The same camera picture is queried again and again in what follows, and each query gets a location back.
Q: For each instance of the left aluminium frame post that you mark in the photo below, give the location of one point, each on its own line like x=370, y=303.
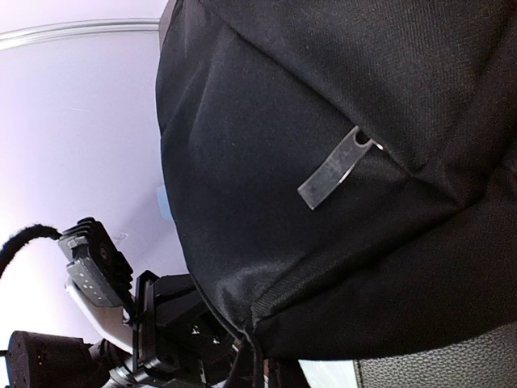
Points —
x=91, y=27

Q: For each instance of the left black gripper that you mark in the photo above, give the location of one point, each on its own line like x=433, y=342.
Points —
x=176, y=340

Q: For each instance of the light blue zipper case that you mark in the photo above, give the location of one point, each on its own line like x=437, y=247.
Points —
x=163, y=203

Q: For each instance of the black student bag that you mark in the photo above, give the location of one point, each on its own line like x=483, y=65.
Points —
x=342, y=174

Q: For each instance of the black flat case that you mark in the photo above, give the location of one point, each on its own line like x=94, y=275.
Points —
x=488, y=360

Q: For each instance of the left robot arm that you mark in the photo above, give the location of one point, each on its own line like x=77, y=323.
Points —
x=38, y=360

